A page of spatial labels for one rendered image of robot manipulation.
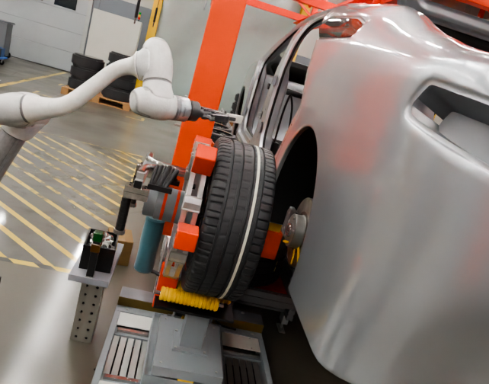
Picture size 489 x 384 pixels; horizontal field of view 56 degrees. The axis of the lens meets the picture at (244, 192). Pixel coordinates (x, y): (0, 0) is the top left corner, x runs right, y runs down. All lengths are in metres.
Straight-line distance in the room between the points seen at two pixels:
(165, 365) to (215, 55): 1.43
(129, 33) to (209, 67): 10.64
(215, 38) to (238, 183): 0.90
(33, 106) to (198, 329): 1.14
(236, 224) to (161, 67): 0.61
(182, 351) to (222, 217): 0.76
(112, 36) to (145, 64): 11.30
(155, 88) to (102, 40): 11.38
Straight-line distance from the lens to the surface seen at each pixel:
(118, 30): 12.98
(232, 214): 1.66
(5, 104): 1.86
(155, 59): 1.70
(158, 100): 1.65
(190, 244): 1.63
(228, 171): 1.70
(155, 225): 2.08
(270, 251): 2.60
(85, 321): 2.46
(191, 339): 2.18
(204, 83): 2.36
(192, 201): 1.68
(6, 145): 2.06
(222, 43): 2.36
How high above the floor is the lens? 1.45
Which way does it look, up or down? 14 degrees down
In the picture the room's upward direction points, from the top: 16 degrees clockwise
